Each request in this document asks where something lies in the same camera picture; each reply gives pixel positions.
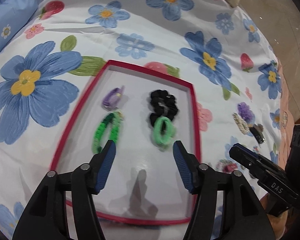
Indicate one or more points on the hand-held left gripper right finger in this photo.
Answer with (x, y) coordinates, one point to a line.
(182, 165)

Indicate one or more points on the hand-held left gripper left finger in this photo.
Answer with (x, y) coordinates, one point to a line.
(106, 165)

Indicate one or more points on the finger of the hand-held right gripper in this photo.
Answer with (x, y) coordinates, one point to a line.
(250, 151)
(242, 161)

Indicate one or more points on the pink colourful hair clip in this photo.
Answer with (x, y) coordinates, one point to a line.
(226, 166)

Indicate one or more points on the red shallow box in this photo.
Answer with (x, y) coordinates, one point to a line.
(130, 155)

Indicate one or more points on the person's right forearm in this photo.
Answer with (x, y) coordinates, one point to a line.
(272, 217)

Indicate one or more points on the black glitter claw clip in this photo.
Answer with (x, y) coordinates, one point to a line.
(256, 131)

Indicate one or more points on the pearl hair clip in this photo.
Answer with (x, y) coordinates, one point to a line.
(241, 123)

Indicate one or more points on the purple bow hair clip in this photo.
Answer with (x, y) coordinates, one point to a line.
(112, 100)

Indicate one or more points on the black scrunchie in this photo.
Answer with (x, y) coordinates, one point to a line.
(160, 97)

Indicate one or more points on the floral bed sheet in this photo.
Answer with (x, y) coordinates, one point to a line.
(65, 30)

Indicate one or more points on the light blue pillow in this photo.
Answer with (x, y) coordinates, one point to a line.
(7, 17)

